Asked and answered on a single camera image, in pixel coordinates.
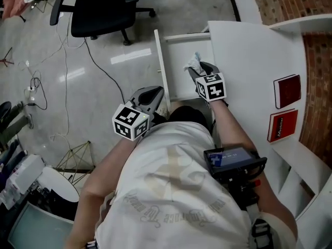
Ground black mesh office chair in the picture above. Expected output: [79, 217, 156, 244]
[50, 0, 156, 46]

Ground white desk with shelf hutch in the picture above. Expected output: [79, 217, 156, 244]
[207, 13, 332, 249]

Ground dark wooden tripod stand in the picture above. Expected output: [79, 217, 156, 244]
[0, 47, 15, 67]

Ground white storage box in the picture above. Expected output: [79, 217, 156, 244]
[14, 154, 45, 194]

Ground grey flat board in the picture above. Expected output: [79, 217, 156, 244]
[7, 201, 76, 249]

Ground person's white printed t-shirt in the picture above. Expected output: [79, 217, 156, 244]
[94, 120, 254, 249]

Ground person's right forearm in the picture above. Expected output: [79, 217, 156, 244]
[210, 100, 298, 249]

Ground long black floor cable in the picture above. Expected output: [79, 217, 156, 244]
[84, 36, 127, 103]

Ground white round table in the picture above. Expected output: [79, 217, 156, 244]
[38, 166, 80, 203]

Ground person's black shorts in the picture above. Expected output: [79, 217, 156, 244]
[153, 105, 212, 136]

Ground white shallow desk drawer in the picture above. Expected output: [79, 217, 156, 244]
[154, 29, 216, 108]

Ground pink cloth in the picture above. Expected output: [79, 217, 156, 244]
[1, 0, 34, 18]

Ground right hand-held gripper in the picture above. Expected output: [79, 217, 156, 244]
[188, 61, 227, 109]

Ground bright red black-label book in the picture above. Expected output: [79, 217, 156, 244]
[267, 109, 299, 144]

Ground clear plastic bag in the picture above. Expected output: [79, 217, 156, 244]
[183, 51, 205, 75]

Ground black and grey arm strap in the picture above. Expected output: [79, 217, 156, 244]
[250, 206, 274, 249]

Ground person's left forearm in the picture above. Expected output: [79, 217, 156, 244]
[63, 137, 141, 249]

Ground dark red hardcover book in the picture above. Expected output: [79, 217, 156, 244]
[273, 74, 302, 110]

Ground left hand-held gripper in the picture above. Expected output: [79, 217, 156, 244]
[112, 86, 164, 142]

